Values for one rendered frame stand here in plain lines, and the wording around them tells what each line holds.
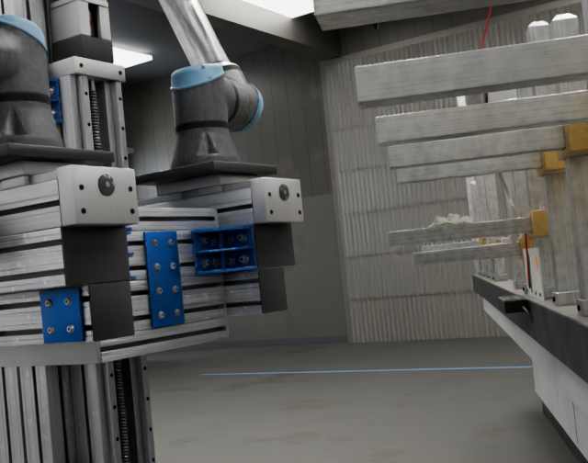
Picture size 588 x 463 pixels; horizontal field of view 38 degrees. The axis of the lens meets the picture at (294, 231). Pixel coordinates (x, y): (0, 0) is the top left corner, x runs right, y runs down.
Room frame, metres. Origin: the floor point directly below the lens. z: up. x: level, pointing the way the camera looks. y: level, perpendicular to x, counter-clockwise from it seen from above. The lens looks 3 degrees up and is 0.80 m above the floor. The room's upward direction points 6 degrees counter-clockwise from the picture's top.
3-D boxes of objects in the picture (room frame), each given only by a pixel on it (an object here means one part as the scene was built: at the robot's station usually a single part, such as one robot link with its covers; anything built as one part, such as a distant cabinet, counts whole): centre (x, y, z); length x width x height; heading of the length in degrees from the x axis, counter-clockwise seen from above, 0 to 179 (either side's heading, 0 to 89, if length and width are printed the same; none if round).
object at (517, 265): (2.19, -0.57, 0.92); 0.05 x 0.04 x 0.45; 171
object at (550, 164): (1.41, -0.44, 0.94); 0.13 x 0.06 x 0.05; 171
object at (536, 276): (1.72, -0.47, 0.75); 0.26 x 0.01 x 0.10; 171
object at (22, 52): (1.43, 0.45, 1.20); 0.13 x 0.12 x 0.14; 140
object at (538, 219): (1.66, -0.49, 0.85); 0.13 x 0.06 x 0.05; 171
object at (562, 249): (1.44, -0.45, 0.94); 0.03 x 0.03 x 0.48; 81
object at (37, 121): (1.43, 0.45, 1.09); 0.15 x 0.15 x 0.10
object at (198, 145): (1.84, 0.18, 1.09); 0.15 x 0.15 x 0.10
